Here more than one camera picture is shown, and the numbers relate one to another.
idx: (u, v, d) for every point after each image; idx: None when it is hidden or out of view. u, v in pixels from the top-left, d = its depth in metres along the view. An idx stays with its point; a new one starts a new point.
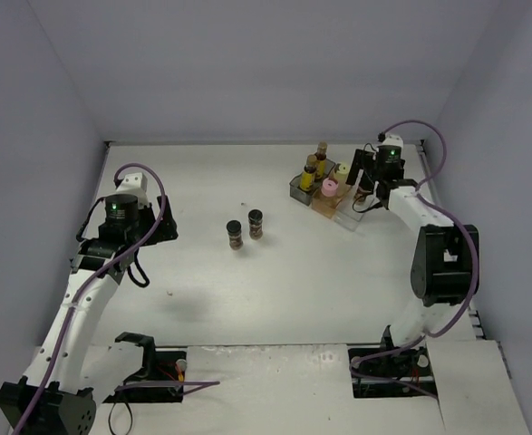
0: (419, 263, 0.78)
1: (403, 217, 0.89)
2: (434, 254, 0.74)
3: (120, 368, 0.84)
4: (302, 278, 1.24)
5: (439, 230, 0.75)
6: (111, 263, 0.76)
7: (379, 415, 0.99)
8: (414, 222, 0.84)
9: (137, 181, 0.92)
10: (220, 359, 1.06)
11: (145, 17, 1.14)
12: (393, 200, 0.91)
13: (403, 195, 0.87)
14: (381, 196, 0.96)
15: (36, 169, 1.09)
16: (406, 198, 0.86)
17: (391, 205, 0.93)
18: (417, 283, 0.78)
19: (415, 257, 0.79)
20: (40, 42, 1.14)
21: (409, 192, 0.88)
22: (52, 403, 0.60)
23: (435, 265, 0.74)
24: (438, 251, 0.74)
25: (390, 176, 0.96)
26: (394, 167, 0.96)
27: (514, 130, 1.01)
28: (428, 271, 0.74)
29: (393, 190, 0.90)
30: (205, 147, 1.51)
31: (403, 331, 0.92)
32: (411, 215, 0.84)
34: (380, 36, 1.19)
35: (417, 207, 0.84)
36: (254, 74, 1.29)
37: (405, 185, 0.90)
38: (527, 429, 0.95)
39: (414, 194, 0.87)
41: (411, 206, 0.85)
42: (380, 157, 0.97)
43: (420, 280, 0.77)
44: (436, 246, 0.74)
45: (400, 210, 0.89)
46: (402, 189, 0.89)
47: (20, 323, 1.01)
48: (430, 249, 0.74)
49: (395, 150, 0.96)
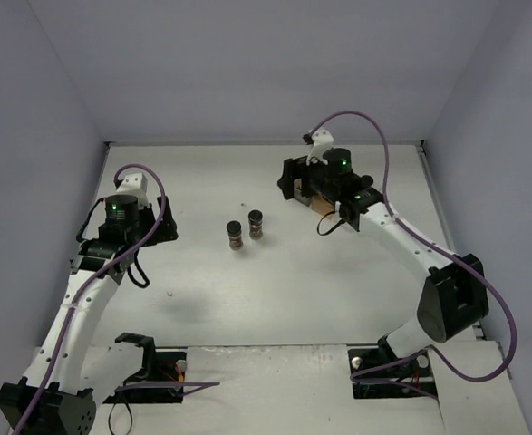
0: (429, 308, 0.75)
1: (385, 243, 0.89)
2: (448, 302, 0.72)
3: (120, 368, 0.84)
4: (302, 278, 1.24)
5: (443, 274, 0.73)
6: (111, 264, 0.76)
7: (379, 417, 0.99)
8: (401, 253, 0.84)
9: (137, 182, 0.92)
10: (220, 360, 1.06)
11: (145, 17, 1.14)
12: (369, 227, 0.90)
13: (380, 222, 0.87)
14: (346, 214, 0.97)
15: (36, 169, 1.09)
16: (384, 226, 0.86)
17: (364, 228, 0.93)
18: (430, 325, 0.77)
19: (424, 303, 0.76)
20: (41, 43, 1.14)
21: (384, 217, 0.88)
22: (52, 402, 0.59)
23: (451, 314, 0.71)
24: (449, 299, 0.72)
25: (348, 188, 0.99)
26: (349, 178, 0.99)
27: (513, 130, 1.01)
28: (445, 323, 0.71)
29: (367, 219, 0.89)
30: (206, 148, 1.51)
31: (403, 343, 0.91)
32: (399, 246, 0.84)
34: (380, 36, 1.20)
35: (401, 236, 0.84)
36: (254, 75, 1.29)
37: (372, 203, 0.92)
38: (527, 429, 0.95)
39: (391, 218, 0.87)
41: (393, 236, 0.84)
42: (332, 169, 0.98)
43: (435, 325, 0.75)
44: (447, 294, 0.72)
45: (380, 236, 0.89)
46: (376, 215, 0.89)
47: (21, 323, 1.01)
48: (444, 301, 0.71)
49: (345, 160, 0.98)
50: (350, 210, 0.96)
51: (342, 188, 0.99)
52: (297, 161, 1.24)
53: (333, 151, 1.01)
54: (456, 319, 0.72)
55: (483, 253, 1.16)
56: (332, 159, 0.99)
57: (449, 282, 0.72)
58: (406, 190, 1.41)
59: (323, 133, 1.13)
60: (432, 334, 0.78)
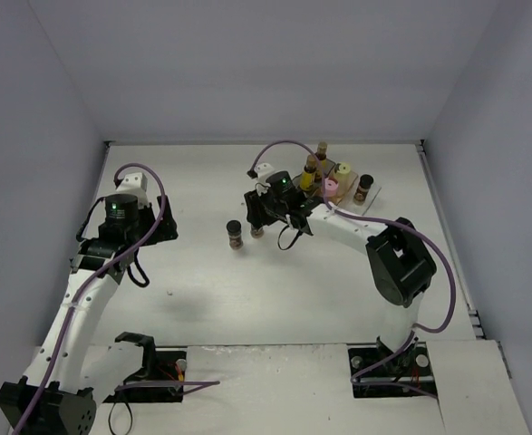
0: (382, 275, 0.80)
1: (333, 236, 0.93)
2: (391, 259, 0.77)
3: (120, 368, 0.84)
4: (302, 277, 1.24)
5: (381, 238, 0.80)
6: (111, 263, 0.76)
7: (378, 416, 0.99)
8: (349, 238, 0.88)
9: (137, 181, 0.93)
10: (220, 359, 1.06)
11: (145, 15, 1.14)
12: (316, 226, 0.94)
13: (323, 217, 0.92)
14: (297, 224, 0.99)
15: (35, 169, 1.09)
16: (327, 219, 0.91)
17: (314, 229, 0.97)
18: (391, 293, 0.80)
19: (376, 272, 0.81)
20: (40, 41, 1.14)
21: (325, 213, 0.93)
22: (52, 402, 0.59)
23: (397, 271, 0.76)
24: (392, 258, 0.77)
25: (295, 202, 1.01)
26: (294, 191, 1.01)
27: (514, 130, 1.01)
28: (395, 279, 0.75)
29: (312, 217, 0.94)
30: (205, 147, 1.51)
31: (397, 336, 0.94)
32: (343, 233, 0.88)
34: (381, 35, 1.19)
35: (343, 222, 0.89)
36: (254, 74, 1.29)
37: (315, 206, 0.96)
38: (527, 429, 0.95)
39: (331, 211, 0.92)
41: (336, 225, 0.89)
42: (275, 190, 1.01)
43: (393, 291, 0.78)
44: (388, 254, 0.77)
45: (326, 230, 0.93)
46: (319, 213, 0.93)
47: (20, 323, 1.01)
48: (385, 259, 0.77)
49: (285, 178, 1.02)
50: (300, 219, 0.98)
51: (289, 204, 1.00)
52: (252, 195, 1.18)
53: (273, 175, 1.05)
54: (404, 274, 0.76)
55: (483, 252, 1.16)
56: (273, 181, 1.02)
57: (387, 243, 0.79)
58: (406, 189, 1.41)
59: (263, 165, 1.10)
60: (397, 302, 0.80)
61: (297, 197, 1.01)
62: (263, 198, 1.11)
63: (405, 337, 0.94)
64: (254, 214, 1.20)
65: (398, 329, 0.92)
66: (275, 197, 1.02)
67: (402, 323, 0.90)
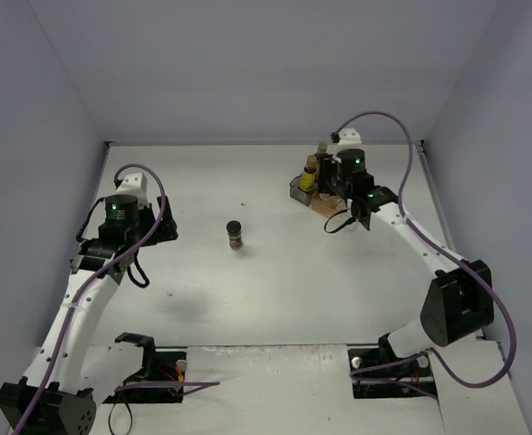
0: (432, 312, 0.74)
1: (393, 242, 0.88)
2: (453, 305, 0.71)
3: (120, 369, 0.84)
4: (303, 278, 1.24)
5: (449, 277, 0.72)
6: (111, 263, 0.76)
7: (379, 417, 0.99)
8: (411, 255, 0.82)
9: (137, 181, 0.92)
10: (220, 359, 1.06)
11: (145, 16, 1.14)
12: (380, 226, 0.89)
13: (391, 222, 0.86)
14: (358, 213, 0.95)
15: (35, 169, 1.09)
16: (394, 227, 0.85)
17: (373, 226, 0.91)
18: (430, 326, 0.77)
19: (427, 304, 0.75)
20: (40, 42, 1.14)
21: (395, 217, 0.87)
22: (52, 402, 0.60)
23: (453, 319, 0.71)
24: (454, 303, 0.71)
25: (362, 188, 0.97)
26: (362, 177, 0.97)
27: (513, 130, 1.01)
28: (447, 327, 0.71)
29: (379, 217, 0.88)
30: (205, 147, 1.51)
31: (410, 348, 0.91)
32: (408, 248, 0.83)
34: (380, 36, 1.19)
35: (411, 238, 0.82)
36: (254, 75, 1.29)
37: (384, 202, 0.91)
38: (527, 429, 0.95)
39: (401, 218, 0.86)
41: (403, 236, 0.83)
42: (344, 168, 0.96)
43: (437, 328, 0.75)
44: (452, 298, 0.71)
45: (388, 234, 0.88)
46: (388, 215, 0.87)
47: (21, 323, 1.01)
48: (449, 304, 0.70)
49: (360, 159, 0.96)
50: (362, 209, 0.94)
51: (354, 188, 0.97)
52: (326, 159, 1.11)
53: (348, 150, 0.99)
54: (458, 323, 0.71)
55: (483, 253, 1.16)
56: (345, 158, 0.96)
57: (456, 287, 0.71)
58: (407, 190, 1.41)
59: (352, 132, 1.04)
60: (434, 339, 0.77)
61: (365, 183, 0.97)
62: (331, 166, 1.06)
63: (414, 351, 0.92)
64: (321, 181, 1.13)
65: (410, 339, 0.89)
66: (343, 175, 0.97)
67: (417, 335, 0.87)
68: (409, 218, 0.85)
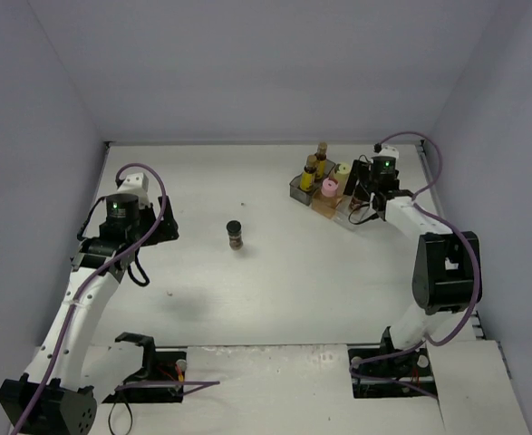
0: (420, 271, 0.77)
1: (401, 227, 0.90)
2: (437, 264, 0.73)
3: (120, 368, 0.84)
4: (303, 278, 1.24)
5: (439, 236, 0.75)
6: (112, 261, 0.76)
7: (380, 416, 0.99)
8: (412, 231, 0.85)
9: (138, 181, 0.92)
10: (220, 359, 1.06)
11: (146, 16, 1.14)
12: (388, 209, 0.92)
13: (400, 205, 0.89)
14: (378, 207, 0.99)
15: (35, 168, 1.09)
16: (402, 208, 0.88)
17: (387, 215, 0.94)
18: (419, 291, 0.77)
19: (416, 265, 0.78)
20: (40, 42, 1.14)
21: (404, 201, 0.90)
22: (53, 401, 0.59)
23: (437, 274, 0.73)
24: (439, 260, 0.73)
25: (387, 187, 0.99)
26: (390, 178, 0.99)
27: (513, 130, 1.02)
28: (430, 280, 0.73)
29: (390, 200, 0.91)
30: (206, 147, 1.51)
31: (405, 335, 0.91)
32: (409, 224, 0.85)
34: (379, 36, 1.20)
35: (414, 215, 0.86)
36: (254, 75, 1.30)
37: (401, 197, 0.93)
38: (527, 429, 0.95)
39: (410, 204, 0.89)
41: (407, 215, 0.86)
42: (375, 166, 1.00)
43: (423, 289, 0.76)
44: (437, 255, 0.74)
45: (395, 218, 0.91)
46: (399, 199, 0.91)
47: (21, 322, 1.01)
48: (431, 257, 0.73)
49: (390, 161, 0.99)
50: (382, 204, 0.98)
51: (380, 184, 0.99)
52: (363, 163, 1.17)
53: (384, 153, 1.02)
54: (442, 281, 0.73)
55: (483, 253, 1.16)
56: (376, 159, 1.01)
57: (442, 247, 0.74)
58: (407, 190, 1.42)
59: (392, 148, 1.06)
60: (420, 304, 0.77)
61: (391, 183, 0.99)
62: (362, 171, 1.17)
63: (411, 342, 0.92)
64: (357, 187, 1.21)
65: (410, 333, 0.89)
66: (372, 172, 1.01)
67: (413, 324, 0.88)
68: (416, 204, 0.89)
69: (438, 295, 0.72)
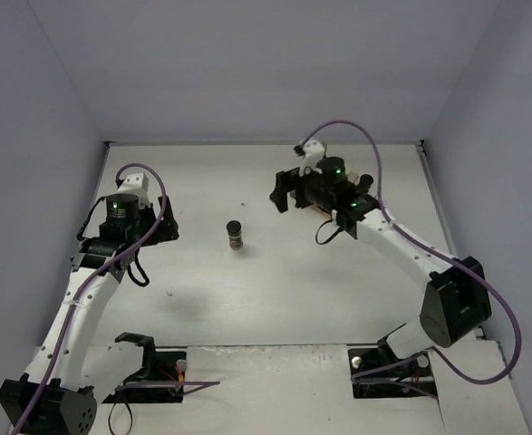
0: (430, 313, 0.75)
1: (383, 250, 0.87)
2: (450, 307, 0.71)
3: (120, 368, 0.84)
4: (302, 278, 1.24)
5: (444, 278, 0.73)
6: (112, 261, 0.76)
7: (380, 417, 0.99)
8: (402, 260, 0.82)
9: (138, 181, 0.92)
10: (220, 359, 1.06)
11: (146, 16, 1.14)
12: (367, 234, 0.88)
13: (378, 229, 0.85)
14: (343, 223, 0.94)
15: (35, 168, 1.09)
16: (382, 234, 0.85)
17: (361, 236, 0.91)
18: (433, 330, 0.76)
19: (426, 307, 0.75)
20: (40, 41, 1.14)
21: (380, 224, 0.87)
22: (52, 399, 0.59)
23: (454, 319, 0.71)
24: (451, 303, 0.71)
25: (345, 198, 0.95)
26: (343, 185, 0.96)
27: (513, 130, 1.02)
28: (449, 328, 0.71)
29: (363, 225, 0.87)
30: (205, 147, 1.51)
31: (403, 338, 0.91)
32: (400, 254, 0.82)
34: (380, 36, 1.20)
35: (399, 243, 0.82)
36: (254, 75, 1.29)
37: (369, 209, 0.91)
38: (527, 429, 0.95)
39: (388, 225, 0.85)
41: (392, 241, 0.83)
42: (325, 179, 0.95)
43: (440, 332, 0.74)
44: (449, 299, 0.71)
45: (377, 243, 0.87)
46: (373, 222, 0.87)
47: (21, 322, 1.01)
48: (446, 304, 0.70)
49: (340, 169, 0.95)
50: (348, 218, 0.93)
51: (337, 198, 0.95)
52: (288, 172, 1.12)
53: (327, 159, 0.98)
54: (459, 323, 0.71)
55: (483, 253, 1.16)
56: (325, 168, 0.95)
57: (451, 288, 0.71)
58: (407, 190, 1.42)
59: (314, 143, 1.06)
60: (436, 339, 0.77)
61: (349, 193, 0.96)
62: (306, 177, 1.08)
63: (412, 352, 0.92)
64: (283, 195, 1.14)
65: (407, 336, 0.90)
66: (323, 186, 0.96)
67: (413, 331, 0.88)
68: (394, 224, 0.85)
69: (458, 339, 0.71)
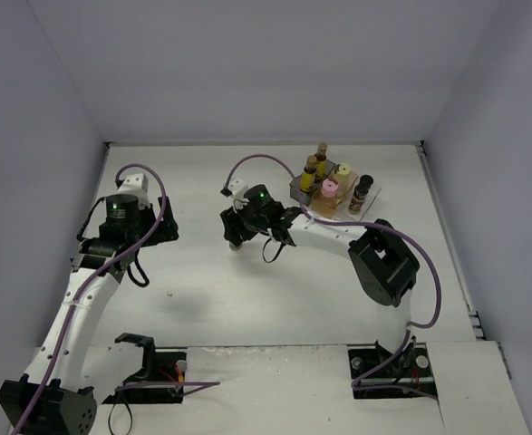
0: (366, 278, 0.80)
1: (316, 245, 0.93)
2: (375, 262, 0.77)
3: (120, 369, 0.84)
4: (302, 278, 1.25)
5: (362, 242, 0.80)
6: (111, 261, 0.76)
7: (379, 417, 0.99)
8: (331, 245, 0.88)
9: (138, 182, 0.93)
10: (220, 359, 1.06)
11: (146, 16, 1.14)
12: (299, 236, 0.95)
13: (304, 227, 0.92)
14: (280, 236, 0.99)
15: (35, 168, 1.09)
16: (308, 229, 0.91)
17: (297, 241, 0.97)
18: (378, 294, 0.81)
19: (361, 275, 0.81)
20: (40, 41, 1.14)
21: (305, 222, 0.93)
22: (53, 401, 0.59)
23: (382, 273, 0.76)
24: (375, 260, 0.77)
25: (275, 215, 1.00)
26: (271, 204, 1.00)
27: (513, 130, 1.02)
28: (381, 281, 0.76)
29: (293, 228, 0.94)
30: (205, 148, 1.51)
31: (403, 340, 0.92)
32: (325, 240, 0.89)
34: (379, 38, 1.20)
35: (321, 232, 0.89)
36: (254, 75, 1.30)
37: (295, 216, 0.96)
38: (527, 430, 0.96)
39: (311, 220, 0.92)
41: (317, 234, 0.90)
42: (254, 204, 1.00)
43: (380, 291, 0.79)
44: (371, 257, 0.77)
45: (308, 240, 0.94)
46: (299, 223, 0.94)
47: (21, 322, 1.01)
48: (369, 262, 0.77)
49: (263, 192, 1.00)
50: (281, 232, 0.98)
51: (268, 217, 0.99)
52: (228, 213, 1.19)
53: (250, 188, 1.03)
54: (388, 275, 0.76)
55: (483, 254, 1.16)
56: (250, 195, 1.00)
57: (369, 246, 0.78)
58: (406, 190, 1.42)
59: (236, 180, 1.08)
60: (384, 303, 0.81)
61: (276, 208, 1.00)
62: (240, 212, 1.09)
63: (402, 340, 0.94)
64: (233, 231, 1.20)
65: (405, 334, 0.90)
66: (254, 210, 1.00)
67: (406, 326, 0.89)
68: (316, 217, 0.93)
69: (393, 289, 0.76)
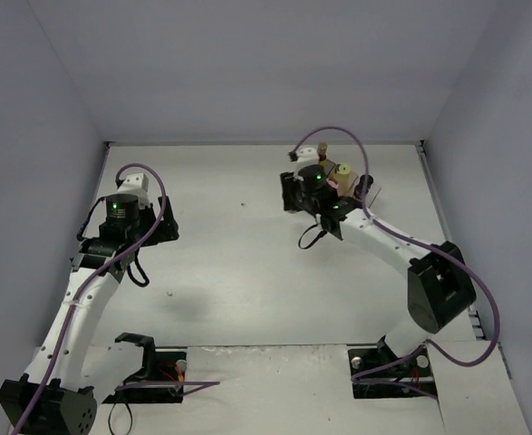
0: (417, 299, 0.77)
1: (368, 246, 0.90)
2: (433, 287, 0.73)
3: (120, 368, 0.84)
4: (302, 278, 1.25)
5: (424, 262, 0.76)
6: (112, 261, 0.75)
7: (379, 416, 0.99)
8: (385, 252, 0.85)
9: (138, 181, 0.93)
10: (220, 359, 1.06)
11: (145, 15, 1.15)
12: (349, 231, 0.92)
13: (359, 225, 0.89)
14: (328, 226, 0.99)
15: (34, 168, 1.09)
16: (365, 229, 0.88)
17: (345, 234, 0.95)
18: (422, 317, 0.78)
19: (411, 293, 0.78)
20: (40, 41, 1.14)
21: (362, 220, 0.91)
22: (53, 400, 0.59)
23: (438, 300, 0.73)
24: (434, 285, 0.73)
25: (327, 201, 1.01)
26: (325, 190, 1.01)
27: (514, 129, 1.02)
28: (435, 309, 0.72)
29: (346, 221, 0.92)
30: (205, 147, 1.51)
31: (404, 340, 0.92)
32: (381, 246, 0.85)
34: (379, 37, 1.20)
35: (378, 236, 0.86)
36: (254, 75, 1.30)
37: (350, 209, 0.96)
38: (527, 429, 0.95)
39: (369, 220, 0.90)
41: (372, 236, 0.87)
42: (307, 185, 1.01)
43: (427, 315, 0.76)
44: (430, 281, 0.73)
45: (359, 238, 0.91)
46: (354, 219, 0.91)
47: (21, 322, 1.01)
48: (428, 286, 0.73)
49: (320, 174, 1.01)
50: (331, 221, 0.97)
51: (320, 202, 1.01)
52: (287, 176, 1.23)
53: (310, 166, 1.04)
54: (443, 304, 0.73)
55: (483, 253, 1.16)
56: (307, 175, 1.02)
57: (431, 270, 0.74)
58: (406, 190, 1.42)
59: (307, 149, 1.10)
60: (428, 327, 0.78)
61: (331, 195, 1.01)
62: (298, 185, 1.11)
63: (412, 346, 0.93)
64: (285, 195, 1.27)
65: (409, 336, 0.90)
66: (306, 191, 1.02)
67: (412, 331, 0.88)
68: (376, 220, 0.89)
69: (444, 319, 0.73)
